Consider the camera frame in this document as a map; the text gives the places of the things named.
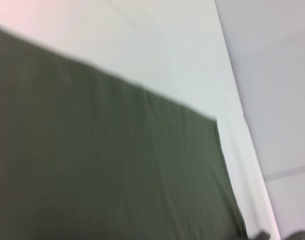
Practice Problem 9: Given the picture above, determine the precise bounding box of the dark green t-shirt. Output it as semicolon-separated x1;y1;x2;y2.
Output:
0;23;250;240

